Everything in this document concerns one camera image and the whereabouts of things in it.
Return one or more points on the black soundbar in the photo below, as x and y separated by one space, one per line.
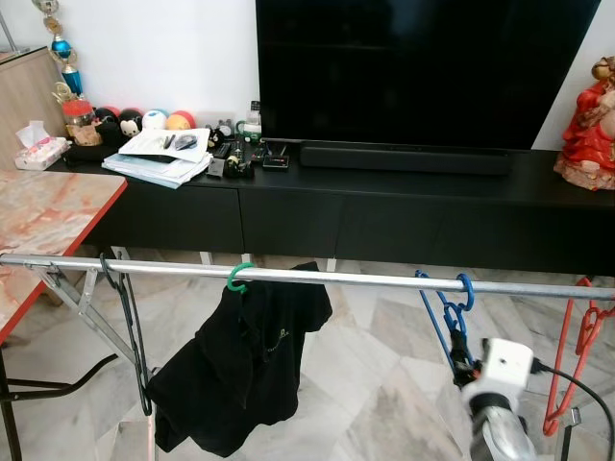
404 159

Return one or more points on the black metal table leg frame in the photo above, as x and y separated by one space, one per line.
58 386

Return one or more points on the blue white round plush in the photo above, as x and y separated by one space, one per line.
155 120

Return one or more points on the blue gold trophy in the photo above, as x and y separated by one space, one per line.
69 75

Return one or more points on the stack of papers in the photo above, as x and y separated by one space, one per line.
154 168

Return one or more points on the green plastic hanger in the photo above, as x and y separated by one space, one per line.
233 281

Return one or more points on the black polo shirt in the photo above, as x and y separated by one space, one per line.
240 375

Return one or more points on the black television console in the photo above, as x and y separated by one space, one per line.
384 221

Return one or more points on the black red round plush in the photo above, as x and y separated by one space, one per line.
107 115

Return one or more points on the blue plastic hanger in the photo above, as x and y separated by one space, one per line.
452 312

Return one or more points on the red plastic hanger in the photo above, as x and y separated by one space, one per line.
586 331

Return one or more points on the pink white tissue box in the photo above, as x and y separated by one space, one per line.
40 154

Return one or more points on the small black electronic box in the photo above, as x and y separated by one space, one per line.
276 161

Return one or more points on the black computer mouse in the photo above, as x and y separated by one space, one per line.
185 142

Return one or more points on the orange red round plush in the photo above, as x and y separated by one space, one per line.
181 121

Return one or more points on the Mickey Mouse plush toy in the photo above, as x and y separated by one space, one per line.
131 123

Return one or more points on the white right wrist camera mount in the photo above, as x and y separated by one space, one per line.
504 370

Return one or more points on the marble table with red edge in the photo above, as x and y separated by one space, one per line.
48 211

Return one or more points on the red Buddha statue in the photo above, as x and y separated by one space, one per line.
586 134

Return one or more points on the red lidded glass jar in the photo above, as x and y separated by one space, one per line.
79 117

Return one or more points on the black plastic hanger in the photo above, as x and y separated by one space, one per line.
144 389

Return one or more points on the light wooden cabinet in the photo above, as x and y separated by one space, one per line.
24 106

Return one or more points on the silver metal clothes rack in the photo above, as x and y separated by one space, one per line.
365 279

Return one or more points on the black flat television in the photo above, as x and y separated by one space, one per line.
413 67

